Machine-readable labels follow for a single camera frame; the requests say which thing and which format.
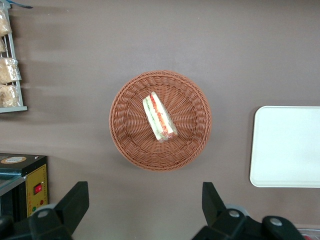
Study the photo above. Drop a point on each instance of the clear bag of crackers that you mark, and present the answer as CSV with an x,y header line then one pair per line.
x,y
8,70
3,23
8,96

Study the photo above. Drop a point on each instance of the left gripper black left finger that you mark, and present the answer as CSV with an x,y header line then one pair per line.
x,y
75,202

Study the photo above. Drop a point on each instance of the beige plastic tray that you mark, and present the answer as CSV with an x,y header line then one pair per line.
x,y
287,147

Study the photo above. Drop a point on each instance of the triangle sandwich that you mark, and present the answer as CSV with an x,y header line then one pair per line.
x,y
158,117

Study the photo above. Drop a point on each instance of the black food warmer machine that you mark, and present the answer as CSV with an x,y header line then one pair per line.
x,y
35,185

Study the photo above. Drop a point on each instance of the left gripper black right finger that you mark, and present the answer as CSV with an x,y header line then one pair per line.
x,y
212,205

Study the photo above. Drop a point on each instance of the brown round wicker basket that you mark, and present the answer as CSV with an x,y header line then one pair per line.
x,y
130,140

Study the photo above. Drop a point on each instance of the clear acrylic bottle rack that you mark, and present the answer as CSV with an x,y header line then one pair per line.
x,y
311,234

